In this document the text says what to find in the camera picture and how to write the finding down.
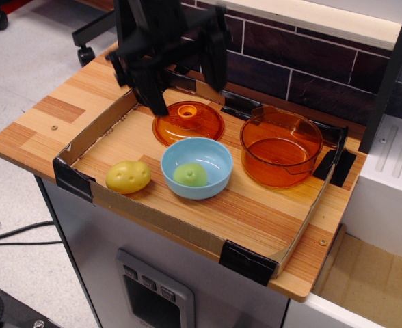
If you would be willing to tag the white sink drainboard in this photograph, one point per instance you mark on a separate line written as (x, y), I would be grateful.
(384, 161)

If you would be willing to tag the green toy pear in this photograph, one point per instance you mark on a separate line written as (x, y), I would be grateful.
(191, 175)

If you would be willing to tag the grey oven control panel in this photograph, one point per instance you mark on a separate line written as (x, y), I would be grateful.
(154, 299)

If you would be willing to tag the yellow toy potato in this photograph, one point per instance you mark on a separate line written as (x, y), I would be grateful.
(128, 177)

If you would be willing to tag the light blue plastic bowl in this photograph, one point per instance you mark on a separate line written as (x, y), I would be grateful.
(212, 155)

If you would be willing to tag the cardboard fence with black tape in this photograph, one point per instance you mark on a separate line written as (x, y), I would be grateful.
(110, 127)

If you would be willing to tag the orange transparent pot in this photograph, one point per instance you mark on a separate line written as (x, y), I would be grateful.
(279, 148)

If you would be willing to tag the black chair caster wheel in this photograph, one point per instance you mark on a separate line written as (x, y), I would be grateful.
(85, 55)

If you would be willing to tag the orange transparent pot lid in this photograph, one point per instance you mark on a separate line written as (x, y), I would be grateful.
(188, 119)

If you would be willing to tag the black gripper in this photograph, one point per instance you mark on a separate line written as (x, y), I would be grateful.
(154, 34)

